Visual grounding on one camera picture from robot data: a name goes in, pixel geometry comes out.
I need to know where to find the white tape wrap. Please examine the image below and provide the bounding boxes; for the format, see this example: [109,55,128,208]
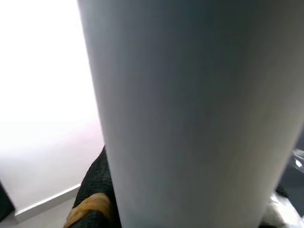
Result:
[260,193,304,228]

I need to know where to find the yellow rubber band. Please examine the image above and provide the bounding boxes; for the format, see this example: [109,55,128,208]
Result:
[65,192,111,228]

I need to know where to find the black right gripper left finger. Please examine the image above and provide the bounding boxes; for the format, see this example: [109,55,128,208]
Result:
[64,143,119,228]

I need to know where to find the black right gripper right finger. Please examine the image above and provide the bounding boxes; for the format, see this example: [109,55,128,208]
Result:
[258,182,304,228]

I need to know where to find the white plastic table leg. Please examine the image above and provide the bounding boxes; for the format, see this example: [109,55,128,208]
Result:
[77,0,304,228]

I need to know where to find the clear tape patch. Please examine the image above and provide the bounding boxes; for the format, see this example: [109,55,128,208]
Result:
[291,148,304,171]

